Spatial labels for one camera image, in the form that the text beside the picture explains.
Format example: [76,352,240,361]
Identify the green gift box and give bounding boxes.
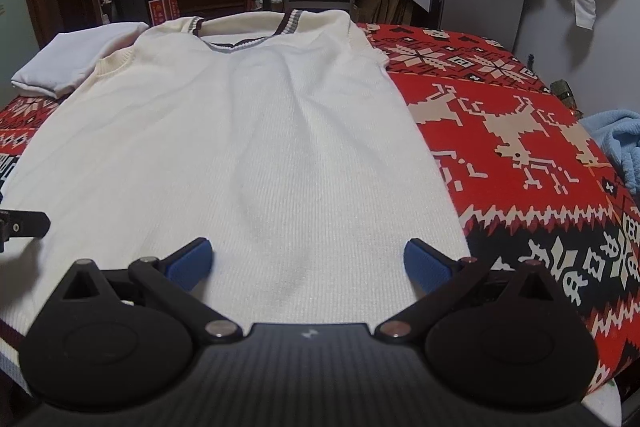
[549,78,584,116]

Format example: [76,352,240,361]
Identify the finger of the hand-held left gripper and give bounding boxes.
[0,209,51,239]

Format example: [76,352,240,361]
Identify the cream knit vest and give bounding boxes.
[0,9,474,408]

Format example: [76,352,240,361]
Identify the upright cardboard sheets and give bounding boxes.
[356,0,432,28]

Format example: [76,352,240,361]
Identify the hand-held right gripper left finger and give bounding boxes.
[61,237,244,346]

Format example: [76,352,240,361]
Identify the light blue fleece garment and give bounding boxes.
[579,108,640,198]

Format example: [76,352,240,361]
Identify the white top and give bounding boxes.
[11,21,151,99]

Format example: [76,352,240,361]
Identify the red patterned tablecloth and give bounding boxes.
[0,22,640,400]

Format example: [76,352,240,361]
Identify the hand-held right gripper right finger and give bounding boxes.
[375,238,557,342]

